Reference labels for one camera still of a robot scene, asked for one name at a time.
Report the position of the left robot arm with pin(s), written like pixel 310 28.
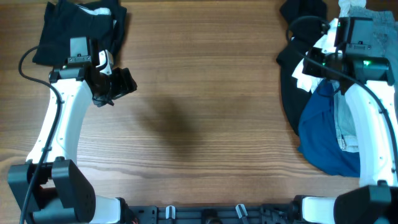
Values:
pixel 49 187

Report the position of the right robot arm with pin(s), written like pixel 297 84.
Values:
pixel 369 86

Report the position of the black mounting rail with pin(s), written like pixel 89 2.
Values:
pixel 261 214

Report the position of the black crumpled garment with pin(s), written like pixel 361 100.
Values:
pixel 305 34

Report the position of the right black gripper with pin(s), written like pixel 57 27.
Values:
pixel 313 62

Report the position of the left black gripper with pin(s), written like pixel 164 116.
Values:
pixel 125 84

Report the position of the dark blue shirt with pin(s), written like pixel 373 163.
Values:
pixel 318 139

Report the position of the white crumpled shirt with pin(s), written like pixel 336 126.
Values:
pixel 310 83

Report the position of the light blue denim shorts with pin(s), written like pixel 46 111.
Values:
pixel 384 39

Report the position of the folded black garment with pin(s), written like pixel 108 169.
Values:
pixel 101 20

